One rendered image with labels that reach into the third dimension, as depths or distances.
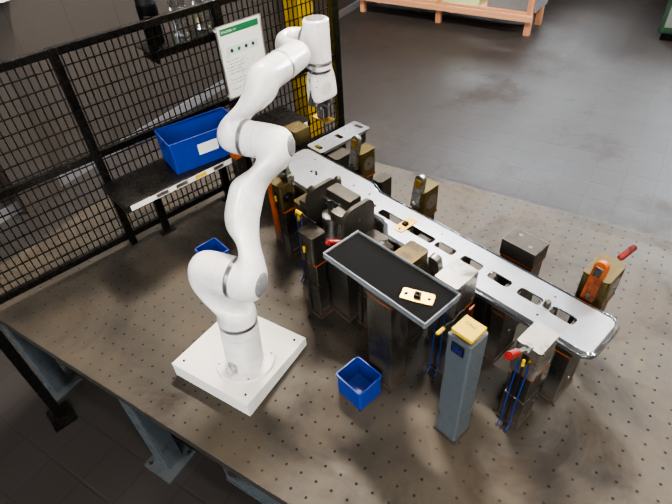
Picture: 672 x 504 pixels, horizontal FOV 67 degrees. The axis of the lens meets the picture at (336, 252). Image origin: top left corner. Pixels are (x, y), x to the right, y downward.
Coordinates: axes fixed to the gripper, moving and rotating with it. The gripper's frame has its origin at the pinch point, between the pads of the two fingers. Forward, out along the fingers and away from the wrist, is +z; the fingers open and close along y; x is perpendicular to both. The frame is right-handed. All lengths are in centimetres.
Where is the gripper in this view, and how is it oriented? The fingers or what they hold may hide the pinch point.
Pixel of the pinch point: (323, 111)
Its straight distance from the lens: 186.1
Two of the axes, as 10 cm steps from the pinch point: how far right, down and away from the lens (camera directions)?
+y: 7.2, -4.9, 4.8
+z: 0.6, 7.4, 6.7
